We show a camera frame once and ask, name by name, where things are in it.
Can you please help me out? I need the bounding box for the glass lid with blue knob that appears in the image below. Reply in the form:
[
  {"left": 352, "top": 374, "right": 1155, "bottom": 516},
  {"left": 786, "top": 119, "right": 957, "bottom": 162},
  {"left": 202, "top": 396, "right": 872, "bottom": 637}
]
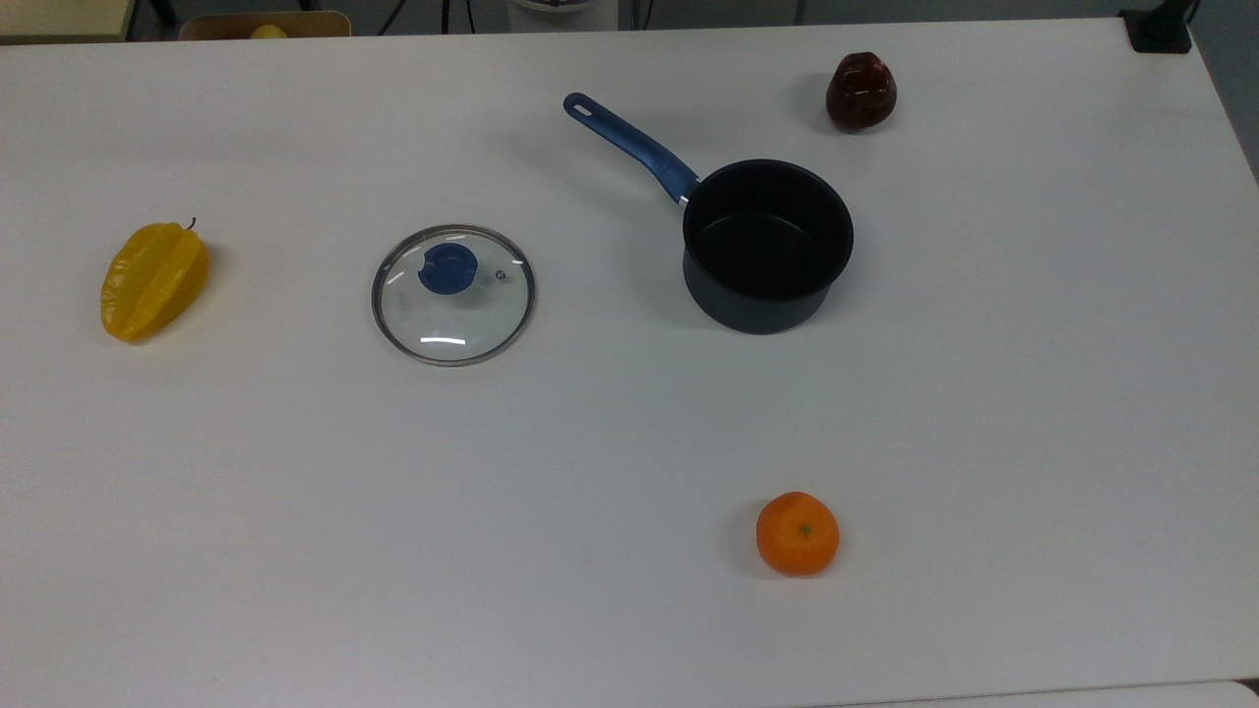
[{"left": 371, "top": 223, "right": 537, "bottom": 368}]

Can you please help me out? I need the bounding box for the orange tangerine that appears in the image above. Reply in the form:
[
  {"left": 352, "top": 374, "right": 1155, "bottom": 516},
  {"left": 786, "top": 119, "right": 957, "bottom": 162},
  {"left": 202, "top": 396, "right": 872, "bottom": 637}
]
[{"left": 755, "top": 491, "right": 841, "bottom": 577}]

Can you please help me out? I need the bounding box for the dark red apple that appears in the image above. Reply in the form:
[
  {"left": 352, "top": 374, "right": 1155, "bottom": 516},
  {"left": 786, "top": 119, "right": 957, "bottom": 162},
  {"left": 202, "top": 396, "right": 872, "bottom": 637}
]
[{"left": 825, "top": 52, "right": 899, "bottom": 133}]

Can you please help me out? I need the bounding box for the yellow starfruit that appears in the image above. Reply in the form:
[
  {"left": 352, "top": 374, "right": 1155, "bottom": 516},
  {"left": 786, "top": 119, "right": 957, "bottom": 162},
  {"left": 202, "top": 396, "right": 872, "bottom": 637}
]
[{"left": 100, "top": 217, "right": 211, "bottom": 343}]

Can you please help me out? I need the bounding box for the tan cardboard box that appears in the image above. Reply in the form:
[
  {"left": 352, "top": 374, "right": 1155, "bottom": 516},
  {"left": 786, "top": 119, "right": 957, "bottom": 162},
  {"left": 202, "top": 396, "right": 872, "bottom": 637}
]
[{"left": 178, "top": 10, "right": 353, "bottom": 41}]

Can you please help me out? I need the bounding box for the black table clamp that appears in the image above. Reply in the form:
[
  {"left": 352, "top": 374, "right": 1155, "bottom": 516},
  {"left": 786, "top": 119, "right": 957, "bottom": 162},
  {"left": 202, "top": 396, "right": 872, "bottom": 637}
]
[{"left": 1119, "top": 0, "right": 1199, "bottom": 55}]

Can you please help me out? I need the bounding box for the beige board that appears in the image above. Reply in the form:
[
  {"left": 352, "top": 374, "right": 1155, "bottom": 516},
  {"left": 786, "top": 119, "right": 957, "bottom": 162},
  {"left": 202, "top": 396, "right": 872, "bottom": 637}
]
[{"left": 0, "top": 0, "right": 136, "bottom": 43}]

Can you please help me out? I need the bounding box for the dark saucepan with blue handle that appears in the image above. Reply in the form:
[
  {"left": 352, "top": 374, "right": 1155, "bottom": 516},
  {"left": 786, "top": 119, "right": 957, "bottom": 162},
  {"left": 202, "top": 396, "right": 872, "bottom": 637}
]
[{"left": 563, "top": 92, "right": 855, "bottom": 336}]

